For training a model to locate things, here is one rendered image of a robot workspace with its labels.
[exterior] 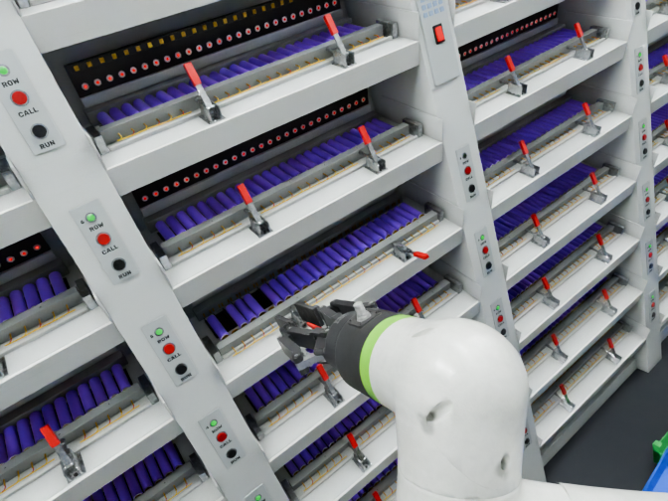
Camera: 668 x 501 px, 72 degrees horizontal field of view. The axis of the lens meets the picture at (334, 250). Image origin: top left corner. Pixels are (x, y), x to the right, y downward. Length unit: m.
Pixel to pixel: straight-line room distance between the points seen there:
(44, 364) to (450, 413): 0.59
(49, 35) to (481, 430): 0.67
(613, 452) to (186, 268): 1.48
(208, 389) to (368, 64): 0.64
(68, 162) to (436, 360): 0.55
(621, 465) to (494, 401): 1.46
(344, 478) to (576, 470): 0.88
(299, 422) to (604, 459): 1.11
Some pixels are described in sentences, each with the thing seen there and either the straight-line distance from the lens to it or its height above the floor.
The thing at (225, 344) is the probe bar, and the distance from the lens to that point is 0.88.
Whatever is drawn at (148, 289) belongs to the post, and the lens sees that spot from 0.76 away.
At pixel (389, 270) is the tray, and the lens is 0.97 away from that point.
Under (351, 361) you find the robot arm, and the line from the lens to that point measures 0.47.
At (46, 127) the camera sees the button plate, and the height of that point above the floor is 1.45.
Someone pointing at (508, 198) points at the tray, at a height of 0.97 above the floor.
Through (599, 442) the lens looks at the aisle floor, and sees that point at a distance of 1.86.
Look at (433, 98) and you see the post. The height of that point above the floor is 1.26.
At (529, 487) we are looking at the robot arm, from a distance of 0.45.
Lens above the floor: 1.43
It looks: 24 degrees down
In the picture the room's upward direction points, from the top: 20 degrees counter-clockwise
